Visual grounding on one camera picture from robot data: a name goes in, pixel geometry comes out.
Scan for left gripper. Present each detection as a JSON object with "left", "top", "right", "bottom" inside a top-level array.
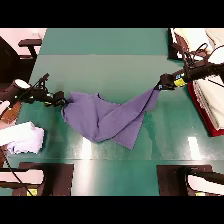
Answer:
[{"left": 51, "top": 90, "right": 70, "bottom": 108}]

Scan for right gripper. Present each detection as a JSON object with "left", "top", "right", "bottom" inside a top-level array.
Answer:
[{"left": 158, "top": 72, "right": 177, "bottom": 91}]

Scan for purple shirt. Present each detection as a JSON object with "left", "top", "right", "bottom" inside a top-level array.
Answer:
[{"left": 60, "top": 87, "right": 162, "bottom": 151}]

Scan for white garment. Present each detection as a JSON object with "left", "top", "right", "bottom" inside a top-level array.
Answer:
[
  {"left": 0, "top": 121, "right": 46, "bottom": 155},
  {"left": 192, "top": 75, "right": 224, "bottom": 131}
]

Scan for cream garment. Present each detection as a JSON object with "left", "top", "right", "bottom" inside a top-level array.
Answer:
[{"left": 173, "top": 27, "right": 224, "bottom": 62}]

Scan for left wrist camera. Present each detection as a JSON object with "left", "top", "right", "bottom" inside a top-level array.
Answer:
[{"left": 30, "top": 72, "right": 51, "bottom": 92}]

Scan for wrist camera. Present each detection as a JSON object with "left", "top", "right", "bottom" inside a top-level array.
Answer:
[
  {"left": 30, "top": 72, "right": 51, "bottom": 92},
  {"left": 171, "top": 42, "right": 196, "bottom": 67}
]

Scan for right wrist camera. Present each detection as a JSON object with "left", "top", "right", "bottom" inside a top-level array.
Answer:
[{"left": 171, "top": 42, "right": 196, "bottom": 67}]

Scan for black cable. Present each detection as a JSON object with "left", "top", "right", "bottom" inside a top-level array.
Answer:
[{"left": 0, "top": 147, "right": 35, "bottom": 197}]

